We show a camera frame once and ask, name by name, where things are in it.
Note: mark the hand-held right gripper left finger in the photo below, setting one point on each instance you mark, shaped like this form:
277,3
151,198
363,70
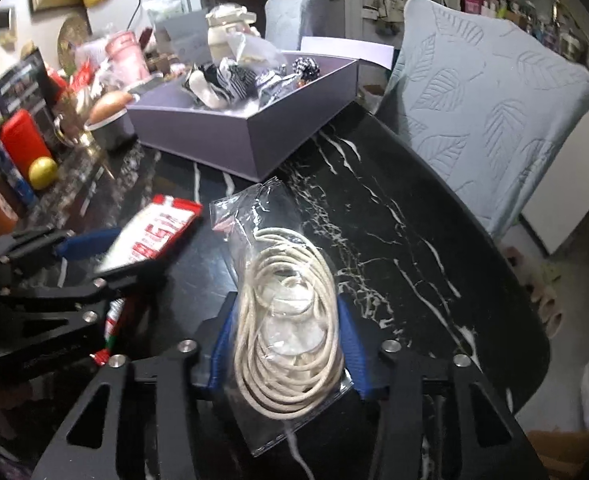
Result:
219,355

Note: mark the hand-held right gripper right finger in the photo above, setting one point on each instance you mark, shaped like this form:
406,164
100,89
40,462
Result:
357,355

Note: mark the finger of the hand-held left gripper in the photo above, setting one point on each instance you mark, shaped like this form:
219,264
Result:
87,246
74,294

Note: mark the red white snack packet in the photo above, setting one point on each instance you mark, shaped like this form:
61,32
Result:
159,230

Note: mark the lavender cardboard box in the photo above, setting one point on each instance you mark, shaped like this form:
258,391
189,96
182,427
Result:
214,135

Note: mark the clear plastic packet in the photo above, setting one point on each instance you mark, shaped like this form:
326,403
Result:
249,49

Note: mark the red white green wrapper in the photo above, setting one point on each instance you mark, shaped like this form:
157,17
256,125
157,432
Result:
117,322

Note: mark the yellow lemon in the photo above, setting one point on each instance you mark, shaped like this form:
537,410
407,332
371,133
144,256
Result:
43,172

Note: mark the gold ornament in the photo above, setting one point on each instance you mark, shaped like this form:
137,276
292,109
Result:
82,127

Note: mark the red lidded container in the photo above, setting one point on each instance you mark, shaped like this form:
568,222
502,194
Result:
24,142

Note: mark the brown egg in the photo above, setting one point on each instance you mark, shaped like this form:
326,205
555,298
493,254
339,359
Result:
107,105

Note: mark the red printed bag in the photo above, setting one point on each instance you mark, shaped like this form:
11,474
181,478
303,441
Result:
82,79

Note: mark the black printed box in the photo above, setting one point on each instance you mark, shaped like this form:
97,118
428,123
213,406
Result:
19,85

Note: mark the pink cup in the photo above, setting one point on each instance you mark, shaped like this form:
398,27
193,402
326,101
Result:
127,57

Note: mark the gold woven plate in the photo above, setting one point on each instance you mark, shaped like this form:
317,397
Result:
72,42

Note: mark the black white striped sock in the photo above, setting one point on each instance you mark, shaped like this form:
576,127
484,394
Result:
229,81

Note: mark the brown cardboard box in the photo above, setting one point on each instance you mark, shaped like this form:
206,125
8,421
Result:
569,452

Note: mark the silver purple foil packet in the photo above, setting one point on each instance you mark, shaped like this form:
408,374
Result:
274,87

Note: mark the cream kettle jar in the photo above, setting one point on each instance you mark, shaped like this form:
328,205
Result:
224,27

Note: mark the white cabinet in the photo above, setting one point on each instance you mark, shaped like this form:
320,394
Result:
569,185

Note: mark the large light blue covered chair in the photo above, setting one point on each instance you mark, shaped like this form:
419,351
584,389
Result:
484,110

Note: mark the black white dotted pouch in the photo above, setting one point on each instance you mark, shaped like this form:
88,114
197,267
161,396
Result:
307,67

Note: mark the small light blue covered chair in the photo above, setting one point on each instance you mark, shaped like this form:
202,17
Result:
294,15

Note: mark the row of bottles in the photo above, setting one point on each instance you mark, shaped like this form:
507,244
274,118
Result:
539,20

